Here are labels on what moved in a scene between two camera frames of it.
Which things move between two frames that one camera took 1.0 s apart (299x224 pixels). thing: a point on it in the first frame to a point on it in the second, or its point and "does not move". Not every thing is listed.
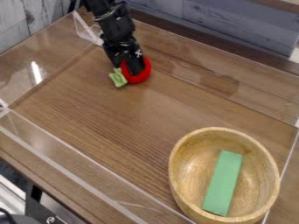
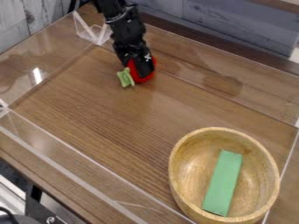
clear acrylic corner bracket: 87,31 does not move
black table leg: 36,192 does not move
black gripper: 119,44 to 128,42
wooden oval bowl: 223,176 does not move
